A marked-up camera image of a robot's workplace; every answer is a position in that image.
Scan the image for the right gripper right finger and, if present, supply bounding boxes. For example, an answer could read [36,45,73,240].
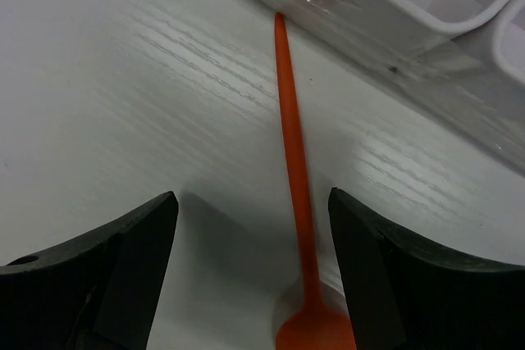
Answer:
[328,189,524,349]

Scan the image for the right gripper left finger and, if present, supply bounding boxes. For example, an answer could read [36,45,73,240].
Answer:
[1,192,179,349]

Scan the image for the orange spoon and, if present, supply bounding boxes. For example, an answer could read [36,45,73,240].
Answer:
[274,13,356,350]

